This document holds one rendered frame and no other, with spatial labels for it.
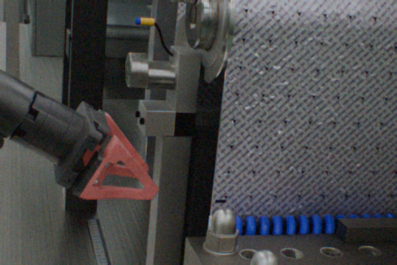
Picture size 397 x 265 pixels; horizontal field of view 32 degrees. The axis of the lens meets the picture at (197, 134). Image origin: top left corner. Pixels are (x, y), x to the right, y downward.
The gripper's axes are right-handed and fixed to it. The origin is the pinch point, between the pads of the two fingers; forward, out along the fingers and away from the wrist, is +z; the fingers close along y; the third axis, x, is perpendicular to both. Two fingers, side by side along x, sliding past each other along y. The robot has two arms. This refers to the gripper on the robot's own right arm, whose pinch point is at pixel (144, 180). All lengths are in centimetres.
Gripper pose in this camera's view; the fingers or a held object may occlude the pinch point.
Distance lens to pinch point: 74.2
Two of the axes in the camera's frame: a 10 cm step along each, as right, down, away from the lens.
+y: 2.3, 3.2, -9.2
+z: 8.0, 4.7, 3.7
